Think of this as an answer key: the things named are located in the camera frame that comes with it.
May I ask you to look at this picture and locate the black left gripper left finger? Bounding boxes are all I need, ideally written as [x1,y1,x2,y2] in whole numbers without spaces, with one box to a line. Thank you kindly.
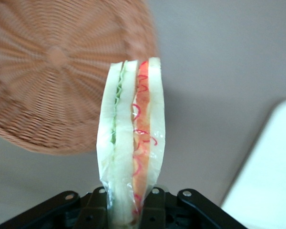
[75,186,110,229]

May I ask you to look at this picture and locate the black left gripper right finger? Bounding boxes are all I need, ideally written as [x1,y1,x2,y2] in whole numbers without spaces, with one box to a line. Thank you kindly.
[140,185,169,229]

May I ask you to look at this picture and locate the triangle sandwich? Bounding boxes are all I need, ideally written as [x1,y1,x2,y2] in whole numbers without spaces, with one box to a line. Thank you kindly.
[96,56,167,229]

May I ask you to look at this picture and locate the beige plastic serving tray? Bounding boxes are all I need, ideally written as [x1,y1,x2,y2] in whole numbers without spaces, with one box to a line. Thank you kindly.
[220,97,286,229]

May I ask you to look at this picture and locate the large brown wicker basket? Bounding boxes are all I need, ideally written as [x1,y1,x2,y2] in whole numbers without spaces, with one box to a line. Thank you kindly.
[0,0,161,156]

